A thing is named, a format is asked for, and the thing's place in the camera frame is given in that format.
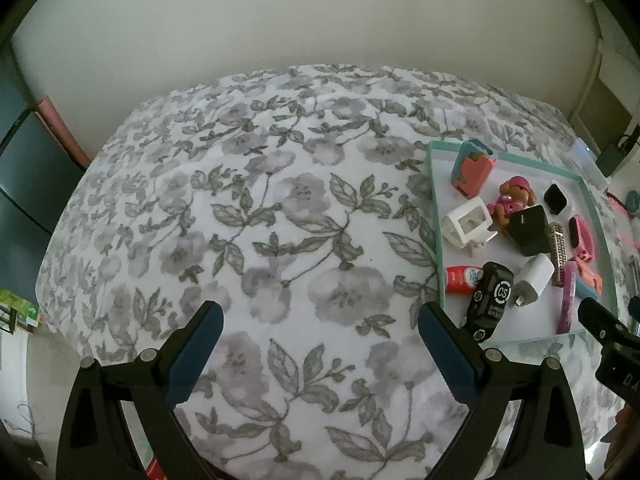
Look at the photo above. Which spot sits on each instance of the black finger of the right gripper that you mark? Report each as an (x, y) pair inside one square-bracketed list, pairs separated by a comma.
[(619, 364)]

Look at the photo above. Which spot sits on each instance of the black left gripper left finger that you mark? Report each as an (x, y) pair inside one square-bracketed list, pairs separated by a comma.
[(95, 441)]

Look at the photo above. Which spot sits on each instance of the red small bottle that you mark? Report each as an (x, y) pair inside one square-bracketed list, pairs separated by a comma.
[(462, 280)]

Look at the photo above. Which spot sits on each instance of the brown puppy toy pink hat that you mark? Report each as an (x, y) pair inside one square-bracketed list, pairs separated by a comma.
[(516, 194)]

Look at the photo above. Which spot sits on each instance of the black power adapter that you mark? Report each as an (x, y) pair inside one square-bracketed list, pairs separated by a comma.
[(528, 228)]

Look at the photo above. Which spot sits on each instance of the purple glitter stick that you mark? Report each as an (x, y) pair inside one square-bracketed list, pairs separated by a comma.
[(568, 297)]

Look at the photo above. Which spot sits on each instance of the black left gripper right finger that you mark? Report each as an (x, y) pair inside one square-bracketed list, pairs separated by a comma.
[(546, 441)]

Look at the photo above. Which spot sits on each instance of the pink smartwatch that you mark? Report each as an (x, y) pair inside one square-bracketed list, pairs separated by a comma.
[(581, 239)]

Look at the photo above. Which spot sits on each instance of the white bedside shelf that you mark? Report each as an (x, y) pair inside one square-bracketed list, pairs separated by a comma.
[(607, 114)]

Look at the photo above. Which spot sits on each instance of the teal rimmed white tray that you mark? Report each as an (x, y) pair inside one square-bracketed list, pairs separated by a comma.
[(539, 319)]

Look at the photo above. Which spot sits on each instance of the black square smartwatch face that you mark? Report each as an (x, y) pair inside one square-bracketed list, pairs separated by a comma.
[(555, 199)]

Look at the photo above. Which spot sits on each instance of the dark teal cabinet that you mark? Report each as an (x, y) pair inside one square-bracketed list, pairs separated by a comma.
[(37, 178)]

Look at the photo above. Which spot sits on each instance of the white usb charger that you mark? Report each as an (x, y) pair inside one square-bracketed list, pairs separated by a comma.
[(531, 281)]

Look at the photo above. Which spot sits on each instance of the white cube holder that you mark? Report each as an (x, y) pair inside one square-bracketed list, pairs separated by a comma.
[(468, 226)]

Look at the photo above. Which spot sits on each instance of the grey floral bed blanket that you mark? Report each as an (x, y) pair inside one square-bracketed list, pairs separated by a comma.
[(299, 200)]

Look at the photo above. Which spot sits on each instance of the black toy express car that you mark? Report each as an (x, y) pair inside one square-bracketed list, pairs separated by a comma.
[(489, 300)]

